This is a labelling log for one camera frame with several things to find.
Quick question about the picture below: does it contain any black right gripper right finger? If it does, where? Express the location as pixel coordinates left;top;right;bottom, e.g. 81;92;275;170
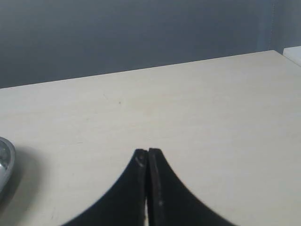
148;148;230;226

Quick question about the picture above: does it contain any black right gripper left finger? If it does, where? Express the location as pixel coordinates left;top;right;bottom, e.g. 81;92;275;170
65;149;148;226

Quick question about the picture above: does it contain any round stainless steel dish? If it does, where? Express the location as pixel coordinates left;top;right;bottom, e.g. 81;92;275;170
0;137;16;193

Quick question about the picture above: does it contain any white object at table edge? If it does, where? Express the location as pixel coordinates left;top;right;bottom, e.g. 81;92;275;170
283;46;301;66

